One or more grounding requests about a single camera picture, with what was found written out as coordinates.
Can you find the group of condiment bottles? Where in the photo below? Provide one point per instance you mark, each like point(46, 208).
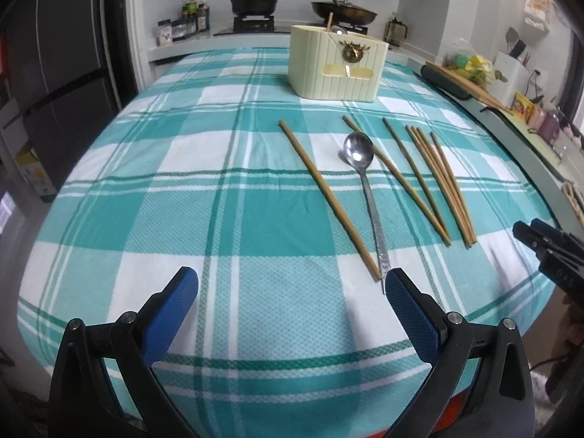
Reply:
point(191, 18)

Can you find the glass teapot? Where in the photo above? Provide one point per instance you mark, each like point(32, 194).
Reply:
point(396, 32)

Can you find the yellow packet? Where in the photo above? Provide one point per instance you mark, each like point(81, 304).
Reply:
point(523, 108)

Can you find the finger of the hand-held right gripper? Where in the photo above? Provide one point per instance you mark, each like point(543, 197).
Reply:
point(545, 227)
point(527, 236)

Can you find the black gas stove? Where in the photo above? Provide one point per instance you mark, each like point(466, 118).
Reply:
point(255, 25)

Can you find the cream ribbed utensil holder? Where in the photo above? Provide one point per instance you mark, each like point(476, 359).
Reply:
point(319, 73)

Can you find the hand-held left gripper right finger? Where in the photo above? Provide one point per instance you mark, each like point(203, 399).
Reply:
point(415, 319)

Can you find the white wall organizer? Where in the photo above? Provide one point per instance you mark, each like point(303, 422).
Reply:
point(538, 7)

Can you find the pink jar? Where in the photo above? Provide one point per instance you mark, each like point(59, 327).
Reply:
point(547, 123)

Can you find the wooden chopstick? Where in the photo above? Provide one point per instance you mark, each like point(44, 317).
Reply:
point(401, 185)
point(452, 182)
point(410, 169)
point(435, 182)
point(328, 196)
point(450, 200)
point(329, 22)
point(437, 164)

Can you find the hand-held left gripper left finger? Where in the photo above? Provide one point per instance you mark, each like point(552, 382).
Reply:
point(173, 310)

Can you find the white kitchen tool holder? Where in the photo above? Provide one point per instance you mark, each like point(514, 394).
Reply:
point(511, 75)

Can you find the plastic bag of produce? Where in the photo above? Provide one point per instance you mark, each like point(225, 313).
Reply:
point(465, 61)

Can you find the black wok with lid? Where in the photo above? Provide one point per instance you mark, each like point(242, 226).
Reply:
point(346, 14)

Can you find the kitchen spatulas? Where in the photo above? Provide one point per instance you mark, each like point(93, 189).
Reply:
point(515, 43)

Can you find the teal plaid tablecloth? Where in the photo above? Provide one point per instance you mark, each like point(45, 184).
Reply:
point(205, 219)

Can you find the black clay pot orange lid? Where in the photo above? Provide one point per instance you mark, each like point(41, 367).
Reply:
point(253, 5)

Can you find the dark refrigerator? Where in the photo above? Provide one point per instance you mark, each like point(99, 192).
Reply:
point(59, 54)

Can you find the metal spoon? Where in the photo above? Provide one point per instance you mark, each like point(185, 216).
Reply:
point(340, 31)
point(359, 148)

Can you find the cardboard box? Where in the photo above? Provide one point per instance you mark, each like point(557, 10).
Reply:
point(34, 175)

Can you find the long wooden board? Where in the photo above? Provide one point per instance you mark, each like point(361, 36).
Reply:
point(474, 89)

